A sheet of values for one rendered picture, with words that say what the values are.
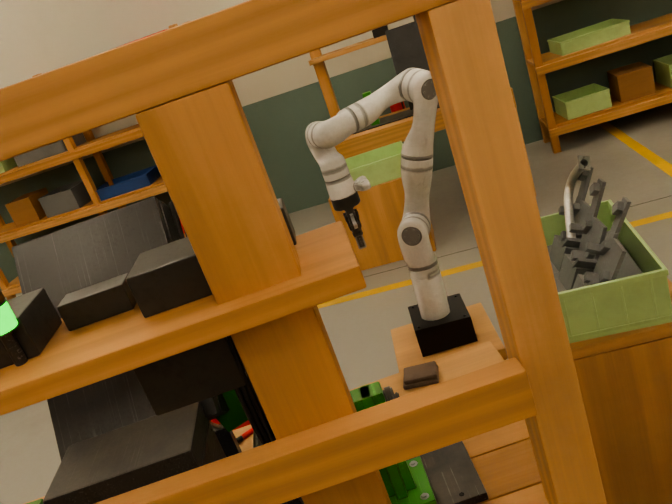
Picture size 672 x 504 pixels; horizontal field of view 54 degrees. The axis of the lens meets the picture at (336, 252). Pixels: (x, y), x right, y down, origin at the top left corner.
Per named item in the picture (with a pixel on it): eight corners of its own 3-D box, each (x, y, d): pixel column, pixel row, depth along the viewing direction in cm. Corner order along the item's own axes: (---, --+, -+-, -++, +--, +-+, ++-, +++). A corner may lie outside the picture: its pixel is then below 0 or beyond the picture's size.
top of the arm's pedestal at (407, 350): (393, 339, 226) (390, 329, 225) (483, 312, 223) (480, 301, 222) (404, 389, 196) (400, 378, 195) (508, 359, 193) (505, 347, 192)
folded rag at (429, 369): (404, 391, 179) (401, 382, 178) (404, 374, 187) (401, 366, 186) (439, 383, 177) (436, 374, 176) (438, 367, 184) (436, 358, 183)
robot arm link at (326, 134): (313, 127, 163) (358, 104, 167) (300, 128, 171) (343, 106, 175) (324, 153, 166) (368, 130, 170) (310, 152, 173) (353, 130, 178)
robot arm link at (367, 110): (337, 100, 174) (353, 105, 168) (415, 60, 183) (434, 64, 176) (346, 131, 179) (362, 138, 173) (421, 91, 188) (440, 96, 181)
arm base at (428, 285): (417, 312, 209) (404, 264, 204) (444, 302, 210) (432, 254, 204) (425, 323, 201) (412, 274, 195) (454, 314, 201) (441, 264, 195)
